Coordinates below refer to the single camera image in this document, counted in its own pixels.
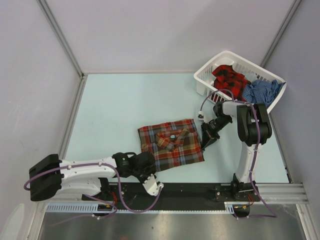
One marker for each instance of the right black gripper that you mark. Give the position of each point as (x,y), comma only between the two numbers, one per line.
(205,127)

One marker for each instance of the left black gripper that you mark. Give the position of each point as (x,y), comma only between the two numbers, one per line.
(150,171)

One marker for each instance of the brown red plaid shirt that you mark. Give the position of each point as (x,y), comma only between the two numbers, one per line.
(173,144)

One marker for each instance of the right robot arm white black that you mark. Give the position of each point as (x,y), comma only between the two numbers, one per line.
(253,130)

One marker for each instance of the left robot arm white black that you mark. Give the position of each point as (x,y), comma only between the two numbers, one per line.
(52,176)

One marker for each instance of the white plastic laundry basket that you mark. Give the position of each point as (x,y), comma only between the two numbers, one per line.
(205,79)

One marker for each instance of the red black checked shirt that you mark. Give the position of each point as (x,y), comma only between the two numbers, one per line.
(227,78)

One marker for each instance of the blue checked shirt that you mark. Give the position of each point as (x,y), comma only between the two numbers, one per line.
(259,92)

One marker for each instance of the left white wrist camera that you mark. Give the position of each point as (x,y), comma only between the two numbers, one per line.
(151,186)

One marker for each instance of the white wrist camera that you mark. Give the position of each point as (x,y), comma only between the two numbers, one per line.
(201,117)
(151,186)

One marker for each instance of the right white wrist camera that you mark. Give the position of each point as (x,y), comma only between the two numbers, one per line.
(201,117)

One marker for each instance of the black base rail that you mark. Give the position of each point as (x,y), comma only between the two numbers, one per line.
(177,196)

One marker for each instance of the white slotted cable duct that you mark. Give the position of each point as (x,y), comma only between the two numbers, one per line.
(99,208)

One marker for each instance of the aluminium frame profile front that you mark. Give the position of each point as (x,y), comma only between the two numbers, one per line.
(283,193)

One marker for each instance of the left aluminium corner post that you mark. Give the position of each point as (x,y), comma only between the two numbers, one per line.
(49,15)

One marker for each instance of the aluminium corner post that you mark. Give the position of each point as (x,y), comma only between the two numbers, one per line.
(281,31)
(49,15)

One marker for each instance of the right aluminium corner post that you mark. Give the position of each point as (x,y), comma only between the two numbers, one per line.
(281,31)

